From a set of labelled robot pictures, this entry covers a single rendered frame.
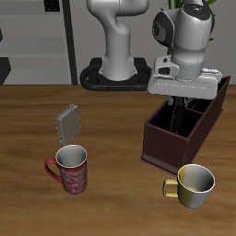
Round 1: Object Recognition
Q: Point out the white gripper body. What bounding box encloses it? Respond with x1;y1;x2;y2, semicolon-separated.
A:
147;67;223;100

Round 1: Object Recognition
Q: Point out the dark brown desk caddy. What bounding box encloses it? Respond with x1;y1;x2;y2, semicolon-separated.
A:
139;76;231;176

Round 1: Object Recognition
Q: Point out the grey book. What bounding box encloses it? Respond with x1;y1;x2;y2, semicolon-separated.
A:
54;102;83;147

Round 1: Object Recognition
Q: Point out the yellow mug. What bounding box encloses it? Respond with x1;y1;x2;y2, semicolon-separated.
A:
162;163;217;209

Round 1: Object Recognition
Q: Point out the red patterned mug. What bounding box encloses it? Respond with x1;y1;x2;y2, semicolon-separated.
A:
43;144;89;195

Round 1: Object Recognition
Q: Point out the white shelf unit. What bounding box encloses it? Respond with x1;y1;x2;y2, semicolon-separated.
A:
0;0;78;86

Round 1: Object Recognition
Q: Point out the small black box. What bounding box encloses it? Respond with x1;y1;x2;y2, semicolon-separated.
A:
43;0;61;13

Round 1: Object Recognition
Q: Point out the black block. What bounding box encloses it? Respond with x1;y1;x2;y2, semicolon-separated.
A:
0;56;12;86

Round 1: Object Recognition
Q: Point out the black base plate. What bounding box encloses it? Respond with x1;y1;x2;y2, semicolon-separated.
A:
79;57;153;92

